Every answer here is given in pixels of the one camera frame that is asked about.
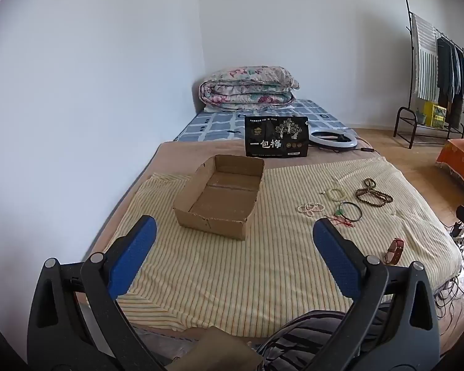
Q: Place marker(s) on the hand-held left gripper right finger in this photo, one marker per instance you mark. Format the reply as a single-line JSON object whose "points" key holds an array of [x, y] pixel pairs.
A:
{"points": [[332, 255]]}

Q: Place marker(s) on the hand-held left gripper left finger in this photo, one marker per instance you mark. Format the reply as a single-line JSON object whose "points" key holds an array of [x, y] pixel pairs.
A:
{"points": [[137, 247]]}

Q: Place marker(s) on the cardboard box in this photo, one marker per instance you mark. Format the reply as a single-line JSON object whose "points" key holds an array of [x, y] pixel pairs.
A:
{"points": [[216, 201]]}

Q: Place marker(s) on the white power strip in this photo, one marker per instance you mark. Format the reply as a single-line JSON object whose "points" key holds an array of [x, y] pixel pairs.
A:
{"points": [[459, 234]]}

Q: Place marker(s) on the dark thin bangle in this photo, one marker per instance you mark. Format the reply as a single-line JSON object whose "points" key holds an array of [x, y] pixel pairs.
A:
{"points": [[340, 210]]}

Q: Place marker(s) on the orange patterned cloth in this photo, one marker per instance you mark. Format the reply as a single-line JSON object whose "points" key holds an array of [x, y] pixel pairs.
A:
{"points": [[458, 158]]}

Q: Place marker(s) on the yellow striped cloth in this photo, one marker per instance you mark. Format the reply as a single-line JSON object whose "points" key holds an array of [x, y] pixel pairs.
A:
{"points": [[255, 270]]}

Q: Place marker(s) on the striped dark pants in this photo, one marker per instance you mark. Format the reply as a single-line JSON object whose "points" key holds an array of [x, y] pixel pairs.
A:
{"points": [[309, 340]]}

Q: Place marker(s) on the brown blanket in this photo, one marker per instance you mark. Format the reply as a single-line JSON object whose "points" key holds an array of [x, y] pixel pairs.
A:
{"points": [[178, 150]]}

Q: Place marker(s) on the yellow box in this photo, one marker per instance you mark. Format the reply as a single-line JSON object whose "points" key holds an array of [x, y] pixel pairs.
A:
{"points": [[436, 114]]}

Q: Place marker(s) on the small grey pot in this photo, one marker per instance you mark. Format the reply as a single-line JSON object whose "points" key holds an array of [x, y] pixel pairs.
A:
{"points": [[421, 117]]}

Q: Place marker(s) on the flat cardboard piece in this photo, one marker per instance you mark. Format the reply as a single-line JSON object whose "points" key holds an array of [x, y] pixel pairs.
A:
{"points": [[212, 349]]}

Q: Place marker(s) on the black printed snack bag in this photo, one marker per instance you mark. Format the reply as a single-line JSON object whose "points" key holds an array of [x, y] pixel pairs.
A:
{"points": [[274, 139]]}

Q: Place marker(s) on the blue checked bed sheet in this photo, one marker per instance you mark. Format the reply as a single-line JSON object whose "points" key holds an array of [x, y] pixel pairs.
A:
{"points": [[216, 123]]}

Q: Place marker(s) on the dark hanging clothes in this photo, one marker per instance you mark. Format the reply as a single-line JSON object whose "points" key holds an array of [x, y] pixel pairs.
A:
{"points": [[450, 73]]}

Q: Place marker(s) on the green striped towel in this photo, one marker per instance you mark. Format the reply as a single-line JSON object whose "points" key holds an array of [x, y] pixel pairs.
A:
{"points": [[425, 62]]}

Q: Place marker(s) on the black metal clothes rack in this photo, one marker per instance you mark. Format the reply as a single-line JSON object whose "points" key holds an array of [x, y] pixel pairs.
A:
{"points": [[410, 46]]}

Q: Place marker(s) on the folded floral quilt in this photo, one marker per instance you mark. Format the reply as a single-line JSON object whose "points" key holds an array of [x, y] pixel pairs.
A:
{"points": [[247, 89]]}

